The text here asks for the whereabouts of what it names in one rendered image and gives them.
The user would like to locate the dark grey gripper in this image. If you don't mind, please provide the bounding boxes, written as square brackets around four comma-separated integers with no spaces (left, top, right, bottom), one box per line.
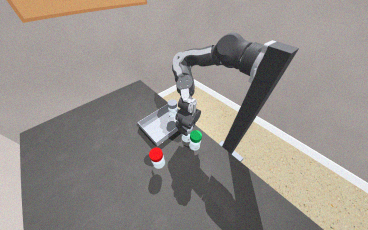
[175,102,201,136]

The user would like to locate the clear bottle with green cap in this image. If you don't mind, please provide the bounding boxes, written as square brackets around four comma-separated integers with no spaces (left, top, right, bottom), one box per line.
[189,130,202,151]

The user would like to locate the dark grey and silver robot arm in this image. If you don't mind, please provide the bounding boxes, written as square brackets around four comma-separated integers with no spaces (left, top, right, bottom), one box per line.
[172,32,276,113]

